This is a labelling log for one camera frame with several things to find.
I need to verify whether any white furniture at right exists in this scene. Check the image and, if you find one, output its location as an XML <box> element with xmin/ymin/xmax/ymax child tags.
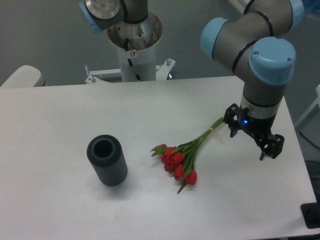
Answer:
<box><xmin>294</xmin><ymin>85</ymin><xmax>320</xmax><ymax>149</ymax></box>

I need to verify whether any white metal base frame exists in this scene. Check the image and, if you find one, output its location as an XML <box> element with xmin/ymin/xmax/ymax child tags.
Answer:
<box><xmin>84</xmin><ymin>58</ymin><xmax>176</xmax><ymax>85</ymax></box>

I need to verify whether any white chair armrest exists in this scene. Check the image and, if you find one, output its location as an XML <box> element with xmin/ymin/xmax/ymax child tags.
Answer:
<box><xmin>0</xmin><ymin>65</ymin><xmax>46</xmax><ymax>89</ymax></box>

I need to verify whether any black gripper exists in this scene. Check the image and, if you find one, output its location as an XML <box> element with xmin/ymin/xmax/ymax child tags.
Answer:
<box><xmin>223</xmin><ymin>103</ymin><xmax>285</xmax><ymax>161</ymax></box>

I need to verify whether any black pedestal cable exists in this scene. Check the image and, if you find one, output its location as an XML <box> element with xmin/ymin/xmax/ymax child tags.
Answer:
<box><xmin>124</xmin><ymin>37</ymin><xmax>143</xmax><ymax>82</ymax></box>

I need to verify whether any dark grey ribbed vase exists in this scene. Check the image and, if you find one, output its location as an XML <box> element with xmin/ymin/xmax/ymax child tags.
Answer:
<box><xmin>86</xmin><ymin>134</ymin><xmax>128</xmax><ymax>186</ymax></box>

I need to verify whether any red tulip bouquet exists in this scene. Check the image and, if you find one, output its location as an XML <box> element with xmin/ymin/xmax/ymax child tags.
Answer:
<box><xmin>150</xmin><ymin>117</ymin><xmax>224</xmax><ymax>194</ymax></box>

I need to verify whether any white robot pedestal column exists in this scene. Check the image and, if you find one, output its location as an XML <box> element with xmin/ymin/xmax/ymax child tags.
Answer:
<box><xmin>107</xmin><ymin>12</ymin><xmax>163</xmax><ymax>76</ymax></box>

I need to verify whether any black device at table edge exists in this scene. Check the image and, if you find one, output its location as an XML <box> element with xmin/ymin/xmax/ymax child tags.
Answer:
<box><xmin>300</xmin><ymin>202</ymin><xmax>320</xmax><ymax>229</ymax></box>

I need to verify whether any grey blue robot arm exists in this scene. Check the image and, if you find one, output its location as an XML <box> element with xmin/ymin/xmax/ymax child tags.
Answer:
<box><xmin>78</xmin><ymin>0</ymin><xmax>305</xmax><ymax>158</ymax></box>

